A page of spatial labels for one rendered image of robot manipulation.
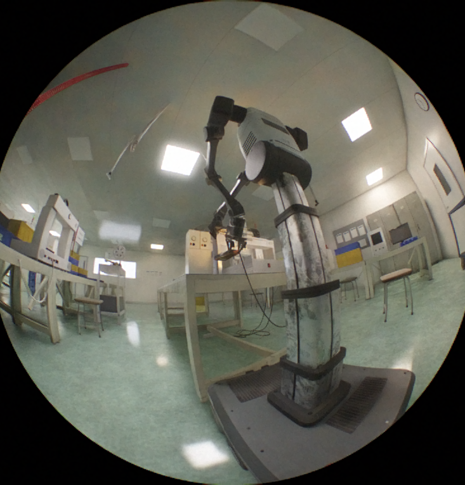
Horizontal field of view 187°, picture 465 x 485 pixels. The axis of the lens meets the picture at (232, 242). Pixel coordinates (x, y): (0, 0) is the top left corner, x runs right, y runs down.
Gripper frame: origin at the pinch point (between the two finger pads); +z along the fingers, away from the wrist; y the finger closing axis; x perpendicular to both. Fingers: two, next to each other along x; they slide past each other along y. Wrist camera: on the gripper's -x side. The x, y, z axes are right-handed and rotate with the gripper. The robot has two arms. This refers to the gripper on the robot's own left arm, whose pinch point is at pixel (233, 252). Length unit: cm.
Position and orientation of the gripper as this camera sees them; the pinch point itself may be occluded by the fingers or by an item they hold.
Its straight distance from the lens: 83.4
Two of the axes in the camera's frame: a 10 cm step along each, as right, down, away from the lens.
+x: 5.1, 2.0, -8.4
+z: -2.0, 9.7, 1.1
